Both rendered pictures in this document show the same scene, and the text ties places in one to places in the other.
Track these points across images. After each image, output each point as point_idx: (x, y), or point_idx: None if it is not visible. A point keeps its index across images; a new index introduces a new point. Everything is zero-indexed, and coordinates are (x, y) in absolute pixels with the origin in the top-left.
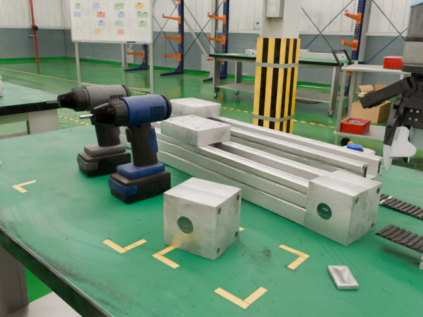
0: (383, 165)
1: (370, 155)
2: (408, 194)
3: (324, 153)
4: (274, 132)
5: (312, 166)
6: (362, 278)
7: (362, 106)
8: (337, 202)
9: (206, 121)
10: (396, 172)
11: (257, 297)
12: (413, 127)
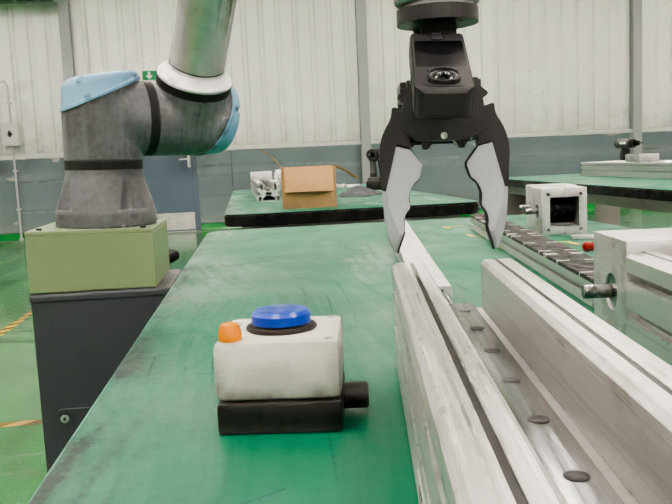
0: (128, 405)
1: (405, 267)
2: (347, 351)
3: (527, 277)
4: (478, 359)
5: (658, 263)
6: None
7: (470, 111)
8: None
9: None
10: (175, 385)
11: None
12: (466, 143)
